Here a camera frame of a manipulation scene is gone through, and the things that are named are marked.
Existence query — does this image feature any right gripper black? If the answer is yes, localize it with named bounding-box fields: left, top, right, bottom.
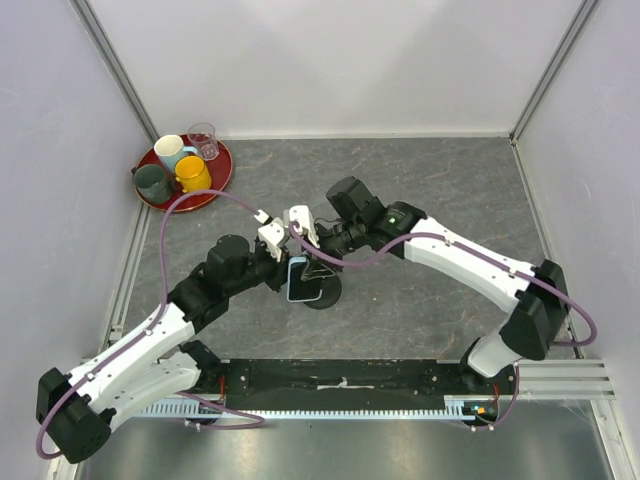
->
left=302, top=218, right=367, bottom=278

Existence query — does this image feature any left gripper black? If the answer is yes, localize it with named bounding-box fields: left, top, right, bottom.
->
left=225, top=239, right=302, bottom=297

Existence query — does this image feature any phone with light blue case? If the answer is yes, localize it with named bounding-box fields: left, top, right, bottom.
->
left=286, top=256, right=322, bottom=303

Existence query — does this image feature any black phone stand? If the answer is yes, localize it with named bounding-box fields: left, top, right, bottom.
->
left=304, top=276, right=342, bottom=310

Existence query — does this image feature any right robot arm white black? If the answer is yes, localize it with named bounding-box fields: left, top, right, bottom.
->
left=288, top=177, right=569, bottom=394

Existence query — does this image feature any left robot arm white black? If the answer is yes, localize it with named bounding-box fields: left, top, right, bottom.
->
left=36, top=235, right=290, bottom=464

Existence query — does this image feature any red round tray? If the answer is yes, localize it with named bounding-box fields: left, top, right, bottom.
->
left=132, top=141, right=233, bottom=214

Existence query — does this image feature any yellow mug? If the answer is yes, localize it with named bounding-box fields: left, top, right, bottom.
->
left=175, top=155, right=212, bottom=193

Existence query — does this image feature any dark green mug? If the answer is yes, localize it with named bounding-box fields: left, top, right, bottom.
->
left=132, top=164, right=174, bottom=205

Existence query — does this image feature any clear glass tumbler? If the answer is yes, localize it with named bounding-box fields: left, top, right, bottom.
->
left=187, top=122, right=219, bottom=161

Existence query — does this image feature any white cup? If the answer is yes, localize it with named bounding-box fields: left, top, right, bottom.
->
left=154, top=134, right=185, bottom=171

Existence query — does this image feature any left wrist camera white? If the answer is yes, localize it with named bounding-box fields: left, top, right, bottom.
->
left=254, top=210, right=287, bottom=262

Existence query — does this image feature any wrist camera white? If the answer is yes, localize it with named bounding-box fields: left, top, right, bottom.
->
left=254, top=210, right=287, bottom=262
left=283, top=205, right=319, bottom=246

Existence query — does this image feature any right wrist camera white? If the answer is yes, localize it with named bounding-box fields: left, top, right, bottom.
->
left=283, top=205, right=319, bottom=246

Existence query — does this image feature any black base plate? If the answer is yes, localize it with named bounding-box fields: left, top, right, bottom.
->
left=191, top=359, right=515, bottom=412

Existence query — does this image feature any light blue cable duct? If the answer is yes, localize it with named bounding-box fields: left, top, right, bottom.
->
left=136, top=397, right=485, bottom=421

